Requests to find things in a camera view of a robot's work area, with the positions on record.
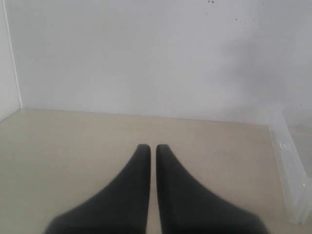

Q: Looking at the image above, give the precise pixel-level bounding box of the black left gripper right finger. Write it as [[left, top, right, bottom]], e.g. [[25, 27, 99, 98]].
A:
[[156, 144, 268, 234]]

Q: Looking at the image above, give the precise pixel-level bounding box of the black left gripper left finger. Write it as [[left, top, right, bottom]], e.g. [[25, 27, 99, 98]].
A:
[[45, 144, 151, 234]]

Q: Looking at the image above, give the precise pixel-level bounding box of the clear plastic container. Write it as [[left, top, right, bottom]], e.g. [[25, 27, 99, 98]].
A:
[[269, 107, 312, 224]]

